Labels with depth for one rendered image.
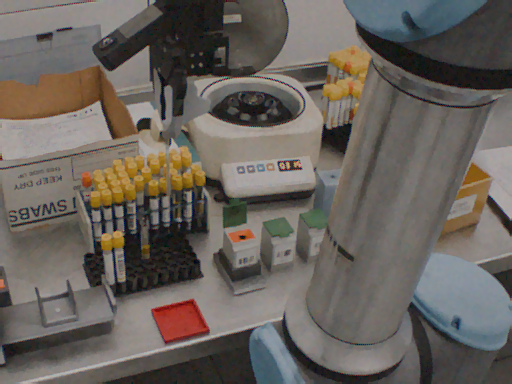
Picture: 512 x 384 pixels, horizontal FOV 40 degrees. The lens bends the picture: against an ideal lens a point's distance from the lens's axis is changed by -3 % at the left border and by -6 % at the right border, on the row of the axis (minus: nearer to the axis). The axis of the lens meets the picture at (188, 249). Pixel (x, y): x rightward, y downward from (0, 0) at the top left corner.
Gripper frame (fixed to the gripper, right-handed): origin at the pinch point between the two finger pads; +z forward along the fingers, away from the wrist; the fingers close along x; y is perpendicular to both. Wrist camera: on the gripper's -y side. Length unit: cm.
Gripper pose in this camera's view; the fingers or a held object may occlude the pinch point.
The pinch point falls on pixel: (167, 128)
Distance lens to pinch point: 97.1
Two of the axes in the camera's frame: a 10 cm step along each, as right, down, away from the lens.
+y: 9.2, -2.6, 3.0
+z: 0.0, 7.6, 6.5
